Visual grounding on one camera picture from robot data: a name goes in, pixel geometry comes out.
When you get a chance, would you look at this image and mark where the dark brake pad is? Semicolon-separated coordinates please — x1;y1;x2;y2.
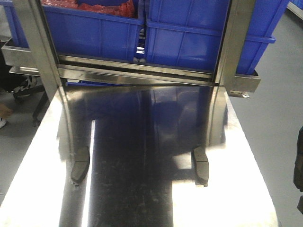
192;147;209;187
71;147;90;184

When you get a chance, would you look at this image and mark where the red bubble wrap bag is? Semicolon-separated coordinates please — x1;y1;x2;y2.
40;0;136;18

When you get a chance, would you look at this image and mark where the blue plastic bin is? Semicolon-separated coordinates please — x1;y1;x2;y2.
145;0;288;75
43;0;144;61

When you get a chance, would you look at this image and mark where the dark object at edge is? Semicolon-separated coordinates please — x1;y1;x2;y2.
293;125;303;213

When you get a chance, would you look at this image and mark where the blue plastic bin right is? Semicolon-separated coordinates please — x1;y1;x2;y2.
145;0;288;75

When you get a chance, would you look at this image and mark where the stainless steel rack frame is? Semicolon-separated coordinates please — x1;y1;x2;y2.
3;0;258;99

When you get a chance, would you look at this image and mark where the blue plastic bin left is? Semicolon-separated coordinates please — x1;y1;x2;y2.
43;0;144;61

